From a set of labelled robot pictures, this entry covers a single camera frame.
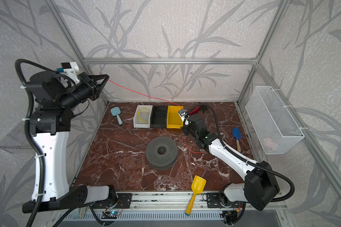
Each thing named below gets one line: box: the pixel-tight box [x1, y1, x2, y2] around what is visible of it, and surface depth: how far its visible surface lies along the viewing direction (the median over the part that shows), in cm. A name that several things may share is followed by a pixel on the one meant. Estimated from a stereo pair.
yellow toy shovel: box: [184, 174, 207, 216], surface depth 80 cm
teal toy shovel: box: [110, 106, 123, 126], surface depth 114 cm
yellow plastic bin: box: [166, 105, 184, 129], surface depth 104 cm
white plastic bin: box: [133, 104, 153, 129], surface depth 107 cm
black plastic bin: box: [150, 105, 169, 129], surface depth 110 cm
